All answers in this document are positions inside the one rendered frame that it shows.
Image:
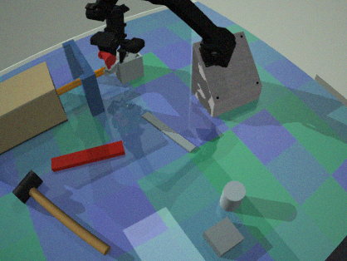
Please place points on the grey flat bar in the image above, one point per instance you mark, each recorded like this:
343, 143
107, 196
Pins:
188, 146

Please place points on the black-headed mallet with wooden handle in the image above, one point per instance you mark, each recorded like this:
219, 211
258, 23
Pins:
28, 188

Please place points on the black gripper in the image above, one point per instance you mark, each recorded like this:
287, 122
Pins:
131, 46

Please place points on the red flat bar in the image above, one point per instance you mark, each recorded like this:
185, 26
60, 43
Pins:
102, 152

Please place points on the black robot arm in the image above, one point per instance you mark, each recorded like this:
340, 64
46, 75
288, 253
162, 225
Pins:
217, 44

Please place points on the grey cylinder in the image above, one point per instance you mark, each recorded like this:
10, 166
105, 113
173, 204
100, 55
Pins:
232, 195

